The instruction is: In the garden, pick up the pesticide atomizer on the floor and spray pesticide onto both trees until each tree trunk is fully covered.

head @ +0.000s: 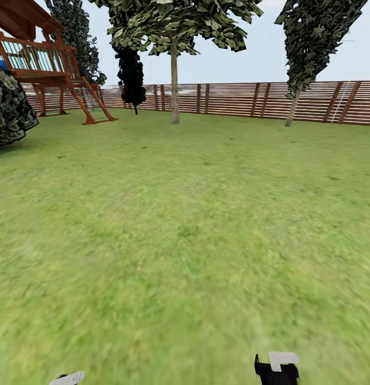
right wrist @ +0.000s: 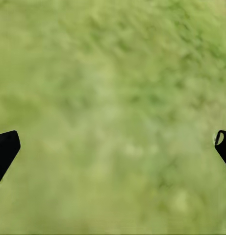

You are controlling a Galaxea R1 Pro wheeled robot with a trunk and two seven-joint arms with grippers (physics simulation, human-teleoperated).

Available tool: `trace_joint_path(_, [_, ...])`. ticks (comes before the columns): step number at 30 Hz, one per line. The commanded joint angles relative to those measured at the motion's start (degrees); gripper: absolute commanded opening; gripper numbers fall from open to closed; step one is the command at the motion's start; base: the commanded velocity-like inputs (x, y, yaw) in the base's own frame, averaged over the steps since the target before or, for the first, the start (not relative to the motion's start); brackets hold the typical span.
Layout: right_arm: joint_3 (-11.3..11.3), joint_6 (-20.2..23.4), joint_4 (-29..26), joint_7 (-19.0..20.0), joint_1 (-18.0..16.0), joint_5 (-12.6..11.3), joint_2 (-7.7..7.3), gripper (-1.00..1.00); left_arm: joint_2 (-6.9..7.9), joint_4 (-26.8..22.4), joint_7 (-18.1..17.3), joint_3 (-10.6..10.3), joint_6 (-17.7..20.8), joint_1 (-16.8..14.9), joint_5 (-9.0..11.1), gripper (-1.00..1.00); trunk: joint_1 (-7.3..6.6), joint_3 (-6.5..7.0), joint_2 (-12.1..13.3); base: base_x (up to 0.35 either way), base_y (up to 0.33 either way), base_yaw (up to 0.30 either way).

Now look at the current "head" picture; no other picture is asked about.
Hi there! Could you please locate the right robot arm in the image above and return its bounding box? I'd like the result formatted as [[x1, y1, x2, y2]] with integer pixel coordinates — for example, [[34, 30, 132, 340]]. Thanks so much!
[[255, 352, 299, 385]]

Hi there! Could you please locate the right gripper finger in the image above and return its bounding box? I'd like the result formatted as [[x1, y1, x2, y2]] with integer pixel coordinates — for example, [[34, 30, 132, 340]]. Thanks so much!
[[255, 354, 264, 376], [291, 364, 299, 378]]

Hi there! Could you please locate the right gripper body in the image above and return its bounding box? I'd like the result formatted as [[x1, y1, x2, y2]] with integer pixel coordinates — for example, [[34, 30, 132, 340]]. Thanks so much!
[[259, 363, 298, 385]]

